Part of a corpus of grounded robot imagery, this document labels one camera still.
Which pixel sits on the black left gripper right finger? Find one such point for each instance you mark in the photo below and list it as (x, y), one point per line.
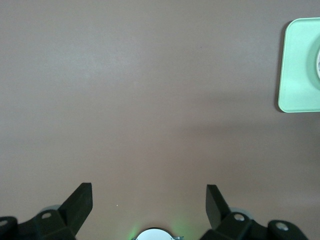
(215, 207)

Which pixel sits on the light green rectangular tray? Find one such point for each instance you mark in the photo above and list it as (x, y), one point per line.
(297, 75)

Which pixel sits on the round beige plate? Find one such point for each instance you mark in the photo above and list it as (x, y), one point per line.
(318, 62)

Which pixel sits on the brown table cover mat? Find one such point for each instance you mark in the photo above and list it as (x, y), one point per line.
(125, 87)

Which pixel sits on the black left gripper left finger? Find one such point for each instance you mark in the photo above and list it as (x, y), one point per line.
(75, 207)

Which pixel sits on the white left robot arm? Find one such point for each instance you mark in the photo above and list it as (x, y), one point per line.
(157, 235)

